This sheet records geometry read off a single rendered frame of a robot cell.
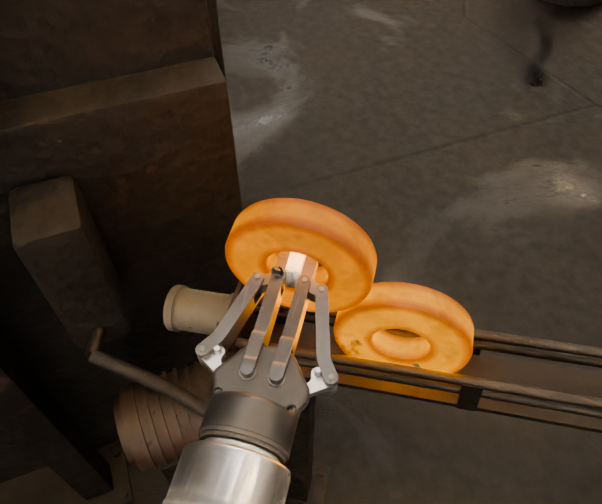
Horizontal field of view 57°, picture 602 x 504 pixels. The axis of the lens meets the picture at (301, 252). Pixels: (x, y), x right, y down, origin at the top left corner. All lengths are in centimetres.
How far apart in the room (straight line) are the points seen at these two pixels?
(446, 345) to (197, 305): 30
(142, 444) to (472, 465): 80
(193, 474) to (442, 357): 32
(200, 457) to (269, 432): 5
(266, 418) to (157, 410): 39
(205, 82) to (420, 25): 201
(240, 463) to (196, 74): 47
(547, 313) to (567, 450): 37
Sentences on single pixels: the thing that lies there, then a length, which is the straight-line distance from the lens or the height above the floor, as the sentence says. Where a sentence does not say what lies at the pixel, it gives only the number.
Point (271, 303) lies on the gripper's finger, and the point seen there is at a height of 84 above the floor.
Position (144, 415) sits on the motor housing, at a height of 53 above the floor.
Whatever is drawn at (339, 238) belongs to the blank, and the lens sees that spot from 50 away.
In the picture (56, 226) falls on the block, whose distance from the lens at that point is 67.
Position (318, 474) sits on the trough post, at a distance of 131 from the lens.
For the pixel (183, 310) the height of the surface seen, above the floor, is 69.
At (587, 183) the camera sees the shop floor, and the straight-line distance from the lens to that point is 203.
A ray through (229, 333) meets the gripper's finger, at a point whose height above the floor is 83.
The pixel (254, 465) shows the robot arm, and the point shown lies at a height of 86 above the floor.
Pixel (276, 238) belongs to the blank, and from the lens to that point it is 52.
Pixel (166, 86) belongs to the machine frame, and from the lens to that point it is 70.
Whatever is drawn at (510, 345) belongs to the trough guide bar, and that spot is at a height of 69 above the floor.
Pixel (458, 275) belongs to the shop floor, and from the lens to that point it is 163.
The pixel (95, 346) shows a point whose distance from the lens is 80.
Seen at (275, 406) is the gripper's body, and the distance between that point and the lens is 45.
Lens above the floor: 126
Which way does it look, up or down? 51 degrees down
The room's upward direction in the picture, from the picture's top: straight up
